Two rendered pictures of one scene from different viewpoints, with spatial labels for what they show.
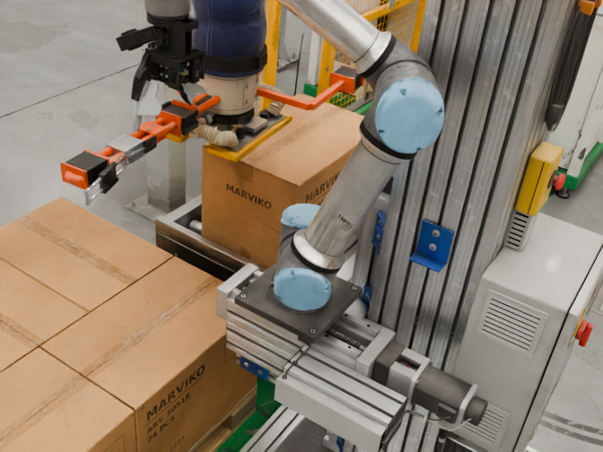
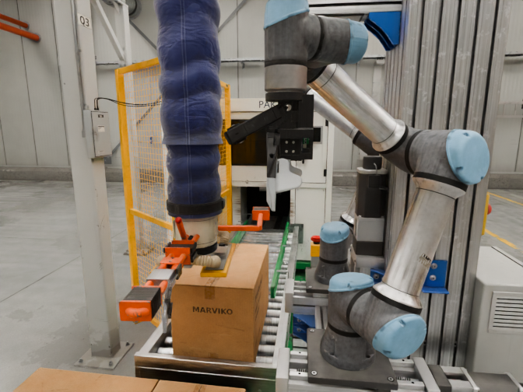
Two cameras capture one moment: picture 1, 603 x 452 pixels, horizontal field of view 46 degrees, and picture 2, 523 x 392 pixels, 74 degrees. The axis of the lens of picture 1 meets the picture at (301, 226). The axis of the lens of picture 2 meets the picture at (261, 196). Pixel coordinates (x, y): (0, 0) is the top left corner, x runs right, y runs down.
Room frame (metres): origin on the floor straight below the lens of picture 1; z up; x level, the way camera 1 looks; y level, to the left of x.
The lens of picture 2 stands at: (0.60, 0.54, 1.66)
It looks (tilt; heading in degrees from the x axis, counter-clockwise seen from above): 11 degrees down; 337
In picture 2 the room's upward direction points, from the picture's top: straight up
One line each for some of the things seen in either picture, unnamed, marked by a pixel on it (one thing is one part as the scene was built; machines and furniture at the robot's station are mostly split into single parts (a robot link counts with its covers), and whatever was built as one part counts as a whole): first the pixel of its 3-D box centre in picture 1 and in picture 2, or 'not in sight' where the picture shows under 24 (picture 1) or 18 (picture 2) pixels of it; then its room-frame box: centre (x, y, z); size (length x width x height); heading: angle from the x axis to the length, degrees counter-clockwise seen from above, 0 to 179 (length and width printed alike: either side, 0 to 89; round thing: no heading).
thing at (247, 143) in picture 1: (252, 128); (219, 254); (1.93, 0.18, 1.14); 0.34 x 0.10 x 0.05; 156
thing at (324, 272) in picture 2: not in sight; (332, 267); (1.74, -0.26, 1.09); 0.15 x 0.15 x 0.10
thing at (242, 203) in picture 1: (294, 181); (226, 295); (2.31, 0.04, 0.75); 0.60 x 0.40 x 0.40; 150
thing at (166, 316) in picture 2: (123, 167); (173, 292); (1.45, 0.43, 1.24); 0.31 x 0.03 x 0.05; 168
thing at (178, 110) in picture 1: (176, 117); (180, 252); (1.74, 0.37, 1.24); 0.10 x 0.08 x 0.06; 66
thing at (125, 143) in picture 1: (125, 150); (161, 281); (1.55, 0.46, 1.24); 0.07 x 0.07 x 0.04; 66
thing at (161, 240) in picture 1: (230, 282); (207, 385); (2.00, 0.24, 0.48); 0.70 x 0.03 x 0.15; 59
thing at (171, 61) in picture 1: (171, 48); (289, 127); (1.17, 0.25, 1.66); 0.09 x 0.08 x 0.12; 61
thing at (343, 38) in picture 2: not in sight; (329, 43); (1.19, 0.16, 1.82); 0.11 x 0.11 x 0.08; 1
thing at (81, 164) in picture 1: (85, 169); (141, 302); (1.43, 0.52, 1.24); 0.08 x 0.07 x 0.05; 156
